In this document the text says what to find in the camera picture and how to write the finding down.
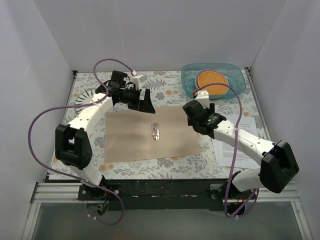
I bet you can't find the printed paper sheet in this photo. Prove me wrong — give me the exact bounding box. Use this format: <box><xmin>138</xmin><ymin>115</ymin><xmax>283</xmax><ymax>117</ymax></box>
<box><xmin>225</xmin><ymin>114</ymin><xmax>258</xmax><ymax>137</ymax></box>
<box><xmin>212</xmin><ymin>139</ymin><xmax>260</xmax><ymax>169</ymax></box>

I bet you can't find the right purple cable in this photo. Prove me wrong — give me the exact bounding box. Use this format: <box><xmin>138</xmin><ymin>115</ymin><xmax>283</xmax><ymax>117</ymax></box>
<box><xmin>193</xmin><ymin>83</ymin><xmax>260</xmax><ymax>218</ymax></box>

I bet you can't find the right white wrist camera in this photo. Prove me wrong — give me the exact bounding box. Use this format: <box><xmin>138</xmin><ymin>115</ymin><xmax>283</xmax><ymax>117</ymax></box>
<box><xmin>194</xmin><ymin>90</ymin><xmax>210</xmax><ymax>109</ymax></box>

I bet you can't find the orange woven round plate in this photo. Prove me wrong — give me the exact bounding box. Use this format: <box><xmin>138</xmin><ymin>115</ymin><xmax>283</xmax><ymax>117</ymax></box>
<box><xmin>195</xmin><ymin>69</ymin><xmax>229</xmax><ymax>96</ymax></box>

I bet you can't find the brown cardboard folder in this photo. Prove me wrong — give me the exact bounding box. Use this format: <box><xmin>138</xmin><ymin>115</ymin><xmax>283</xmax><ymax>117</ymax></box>
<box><xmin>104</xmin><ymin>105</ymin><xmax>201</xmax><ymax>164</ymax></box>

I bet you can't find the blue striped white plate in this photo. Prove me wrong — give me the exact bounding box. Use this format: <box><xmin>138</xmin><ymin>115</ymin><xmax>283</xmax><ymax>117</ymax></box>
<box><xmin>74</xmin><ymin>88</ymin><xmax>96</xmax><ymax>114</ymax></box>

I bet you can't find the metal folder clip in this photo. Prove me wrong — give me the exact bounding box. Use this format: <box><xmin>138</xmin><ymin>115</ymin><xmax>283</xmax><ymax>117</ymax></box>
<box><xmin>151</xmin><ymin>123</ymin><xmax>160</xmax><ymax>140</ymax></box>

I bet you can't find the teal plastic container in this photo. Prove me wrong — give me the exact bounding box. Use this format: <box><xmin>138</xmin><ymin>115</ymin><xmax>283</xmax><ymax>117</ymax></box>
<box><xmin>181</xmin><ymin>63</ymin><xmax>246</xmax><ymax>100</ymax></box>

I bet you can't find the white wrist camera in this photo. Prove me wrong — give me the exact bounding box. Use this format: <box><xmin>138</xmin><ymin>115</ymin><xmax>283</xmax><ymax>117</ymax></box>
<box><xmin>131</xmin><ymin>71</ymin><xmax>147</xmax><ymax>89</ymax></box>
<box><xmin>194</xmin><ymin>90</ymin><xmax>210</xmax><ymax>109</ymax></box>

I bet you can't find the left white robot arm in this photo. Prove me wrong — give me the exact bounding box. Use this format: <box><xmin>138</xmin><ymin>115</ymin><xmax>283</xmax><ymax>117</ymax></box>
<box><xmin>55</xmin><ymin>70</ymin><xmax>156</xmax><ymax>200</ymax></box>

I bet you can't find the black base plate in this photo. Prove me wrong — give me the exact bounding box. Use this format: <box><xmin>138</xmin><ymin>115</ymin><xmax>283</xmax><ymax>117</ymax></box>
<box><xmin>44</xmin><ymin>174</ymin><xmax>258</xmax><ymax>212</ymax></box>

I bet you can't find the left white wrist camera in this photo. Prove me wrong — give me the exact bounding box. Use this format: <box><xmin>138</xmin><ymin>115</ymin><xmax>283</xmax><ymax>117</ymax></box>
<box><xmin>131</xmin><ymin>71</ymin><xmax>147</xmax><ymax>89</ymax></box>

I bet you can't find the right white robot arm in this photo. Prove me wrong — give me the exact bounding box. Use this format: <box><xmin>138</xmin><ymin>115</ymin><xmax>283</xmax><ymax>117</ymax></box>
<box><xmin>182</xmin><ymin>100</ymin><xmax>300</xmax><ymax>199</ymax></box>

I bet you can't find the aluminium frame rail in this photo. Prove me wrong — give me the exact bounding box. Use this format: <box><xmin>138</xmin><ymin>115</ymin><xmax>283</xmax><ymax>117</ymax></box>
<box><xmin>29</xmin><ymin>181</ymin><xmax>83</xmax><ymax>203</ymax></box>

